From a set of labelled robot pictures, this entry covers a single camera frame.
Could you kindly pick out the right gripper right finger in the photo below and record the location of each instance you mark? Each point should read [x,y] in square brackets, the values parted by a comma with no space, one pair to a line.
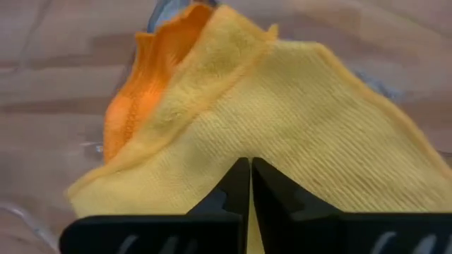
[282,218]

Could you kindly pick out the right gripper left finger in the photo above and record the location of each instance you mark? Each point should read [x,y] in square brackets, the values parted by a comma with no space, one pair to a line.
[159,233]

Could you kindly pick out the yellow microfiber towel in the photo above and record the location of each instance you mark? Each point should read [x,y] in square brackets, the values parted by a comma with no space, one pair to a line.
[282,106]

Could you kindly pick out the clear plastic bin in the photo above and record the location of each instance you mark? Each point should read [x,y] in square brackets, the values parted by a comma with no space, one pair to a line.
[26,216]

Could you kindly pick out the orange microfiber towel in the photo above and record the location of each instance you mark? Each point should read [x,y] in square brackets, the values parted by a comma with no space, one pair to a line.
[148,88]

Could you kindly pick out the grey microfiber towel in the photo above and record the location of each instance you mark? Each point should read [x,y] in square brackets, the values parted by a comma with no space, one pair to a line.
[164,16]

